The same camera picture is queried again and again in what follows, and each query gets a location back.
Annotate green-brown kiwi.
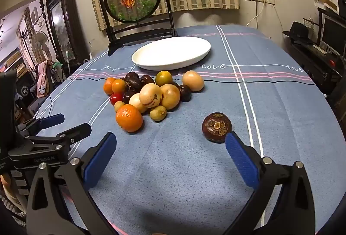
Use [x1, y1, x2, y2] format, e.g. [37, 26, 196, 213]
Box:
[149, 105, 167, 122]

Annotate small orange-green mandarin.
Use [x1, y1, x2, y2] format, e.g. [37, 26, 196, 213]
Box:
[112, 79, 126, 94]

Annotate large dark water chestnut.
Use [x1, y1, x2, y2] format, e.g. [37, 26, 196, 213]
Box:
[202, 112, 232, 143]

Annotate black hat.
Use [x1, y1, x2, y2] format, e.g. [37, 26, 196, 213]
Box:
[282, 21, 314, 45]

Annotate red cherry tomato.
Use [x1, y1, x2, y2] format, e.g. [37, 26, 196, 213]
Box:
[110, 93, 123, 106]

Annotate green-orange mandarin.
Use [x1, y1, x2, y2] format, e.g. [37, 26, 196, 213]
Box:
[155, 70, 173, 87]

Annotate pale fruit with purple streaks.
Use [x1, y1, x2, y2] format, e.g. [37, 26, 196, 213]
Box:
[139, 83, 163, 108]

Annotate white power cable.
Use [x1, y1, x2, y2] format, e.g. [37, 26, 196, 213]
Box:
[245, 0, 267, 27]

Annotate blue striped tablecloth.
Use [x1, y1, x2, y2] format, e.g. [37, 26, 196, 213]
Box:
[32, 25, 338, 235]

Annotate small orange mandarin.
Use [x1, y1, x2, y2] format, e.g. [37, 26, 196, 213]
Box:
[103, 77, 115, 95]

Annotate white oval plate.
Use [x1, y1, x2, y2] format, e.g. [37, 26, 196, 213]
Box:
[131, 37, 211, 71]

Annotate large orange mandarin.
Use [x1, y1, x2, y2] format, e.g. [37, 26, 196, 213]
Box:
[116, 104, 143, 133]

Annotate dark purple plum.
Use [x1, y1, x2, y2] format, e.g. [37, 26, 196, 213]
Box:
[178, 84, 192, 102]
[122, 90, 136, 103]

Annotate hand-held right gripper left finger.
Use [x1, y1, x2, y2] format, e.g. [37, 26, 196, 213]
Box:
[26, 132, 117, 235]

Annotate standing fan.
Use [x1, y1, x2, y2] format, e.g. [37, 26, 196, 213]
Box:
[30, 30, 52, 62]

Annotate person's left hand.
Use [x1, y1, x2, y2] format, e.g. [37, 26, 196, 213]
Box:
[0, 173, 17, 208]

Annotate pink garment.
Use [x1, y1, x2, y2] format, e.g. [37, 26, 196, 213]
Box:
[36, 61, 54, 98]

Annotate black monitor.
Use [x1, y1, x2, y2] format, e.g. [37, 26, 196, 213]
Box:
[320, 16, 346, 56]

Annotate person's left forearm grey sleeve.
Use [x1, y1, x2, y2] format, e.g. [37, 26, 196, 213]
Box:
[0, 192, 27, 223]

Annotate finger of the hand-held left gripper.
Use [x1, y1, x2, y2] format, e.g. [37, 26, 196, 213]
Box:
[24, 123, 92, 153]
[17, 113, 65, 134]

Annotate black cabinet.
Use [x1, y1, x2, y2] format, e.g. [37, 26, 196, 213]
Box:
[282, 35, 346, 95]

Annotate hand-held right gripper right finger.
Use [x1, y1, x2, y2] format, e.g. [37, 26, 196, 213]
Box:
[225, 131, 316, 235]

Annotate pale yellow round fruit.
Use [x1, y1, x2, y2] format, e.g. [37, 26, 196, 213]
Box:
[129, 93, 148, 114]

